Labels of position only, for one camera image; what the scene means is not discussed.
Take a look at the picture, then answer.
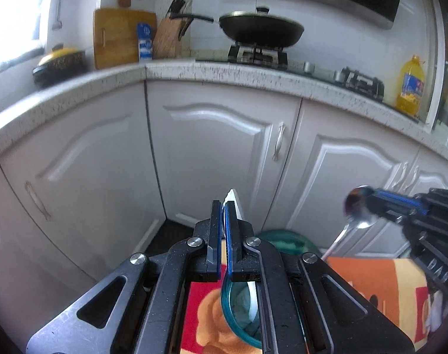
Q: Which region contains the orange printed cloth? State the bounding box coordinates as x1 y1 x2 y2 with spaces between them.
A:
181 256 443 354

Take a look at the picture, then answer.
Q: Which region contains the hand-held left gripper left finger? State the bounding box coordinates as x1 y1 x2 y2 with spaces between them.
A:
27 200 223 354

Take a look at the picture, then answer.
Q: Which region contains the white cabinet door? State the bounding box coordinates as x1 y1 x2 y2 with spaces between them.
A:
0 80 168 293
146 80 303 237
286 99 421 253
386 147 448 231
0 160 96 305

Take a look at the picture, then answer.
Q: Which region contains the metal cabinet handle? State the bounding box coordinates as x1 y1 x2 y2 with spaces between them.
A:
272 122 286 161
408 165 421 193
25 181 51 222
393 161 409 189

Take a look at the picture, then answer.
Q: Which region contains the hanging metal utensil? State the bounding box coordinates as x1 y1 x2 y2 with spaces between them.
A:
52 0 64 30

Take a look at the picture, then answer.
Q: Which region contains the yellow oil bottle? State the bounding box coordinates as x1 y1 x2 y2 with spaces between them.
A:
395 55 427 117

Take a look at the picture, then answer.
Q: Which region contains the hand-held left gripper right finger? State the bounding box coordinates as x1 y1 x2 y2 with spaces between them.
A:
225 201 416 354

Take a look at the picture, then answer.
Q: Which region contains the gas stove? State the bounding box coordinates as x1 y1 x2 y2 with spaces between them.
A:
227 43 385 103

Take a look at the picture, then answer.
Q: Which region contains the wooden knife block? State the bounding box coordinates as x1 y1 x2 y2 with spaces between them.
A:
152 0 192 60

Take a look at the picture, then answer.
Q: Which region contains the wok lid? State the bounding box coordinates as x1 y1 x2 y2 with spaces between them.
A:
224 6 299 20

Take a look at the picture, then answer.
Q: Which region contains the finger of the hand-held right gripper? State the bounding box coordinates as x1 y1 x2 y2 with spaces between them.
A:
371 206 413 225
367 188 430 217

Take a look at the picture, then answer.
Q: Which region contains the blue and white carton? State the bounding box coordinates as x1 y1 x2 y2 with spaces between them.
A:
137 23 155 63

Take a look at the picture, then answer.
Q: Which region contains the black and yellow pot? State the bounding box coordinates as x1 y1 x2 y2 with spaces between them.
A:
33 46 88 89

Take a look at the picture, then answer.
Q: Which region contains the black wok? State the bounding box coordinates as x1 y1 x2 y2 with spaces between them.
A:
171 11 306 49

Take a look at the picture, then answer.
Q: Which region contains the teal glass cup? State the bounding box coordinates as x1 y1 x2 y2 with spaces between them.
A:
220 229 318 351

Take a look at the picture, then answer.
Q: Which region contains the window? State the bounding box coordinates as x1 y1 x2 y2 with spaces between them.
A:
0 0 50 79

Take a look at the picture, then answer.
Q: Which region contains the wooden cutting board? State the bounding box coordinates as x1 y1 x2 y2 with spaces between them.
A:
93 8 158 70

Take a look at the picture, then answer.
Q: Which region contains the metal spoon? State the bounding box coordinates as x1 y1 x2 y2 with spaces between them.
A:
321 186 380 259

